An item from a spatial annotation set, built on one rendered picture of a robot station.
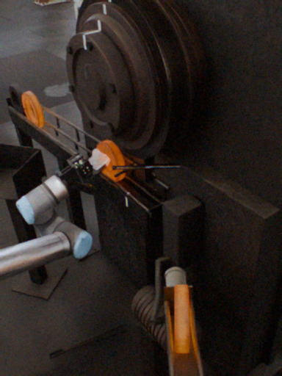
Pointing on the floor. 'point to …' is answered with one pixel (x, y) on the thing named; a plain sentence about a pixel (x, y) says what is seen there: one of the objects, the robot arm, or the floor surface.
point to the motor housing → (153, 333)
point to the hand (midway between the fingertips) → (109, 156)
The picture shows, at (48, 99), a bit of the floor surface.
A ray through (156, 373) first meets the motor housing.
